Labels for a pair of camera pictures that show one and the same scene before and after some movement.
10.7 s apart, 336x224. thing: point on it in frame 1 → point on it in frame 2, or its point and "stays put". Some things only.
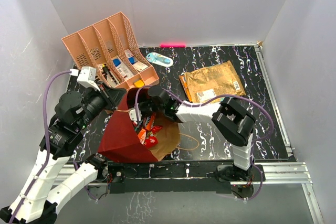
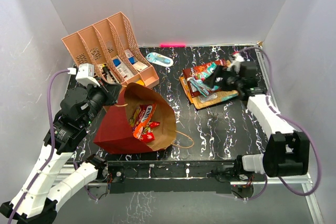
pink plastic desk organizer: [111, 48] stays put
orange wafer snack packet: [182, 79] stays put
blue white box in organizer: [117, 62] stays put
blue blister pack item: [160, 59] stays put
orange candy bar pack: [151, 121] → [140, 117]
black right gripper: [140, 106] → [211, 81]
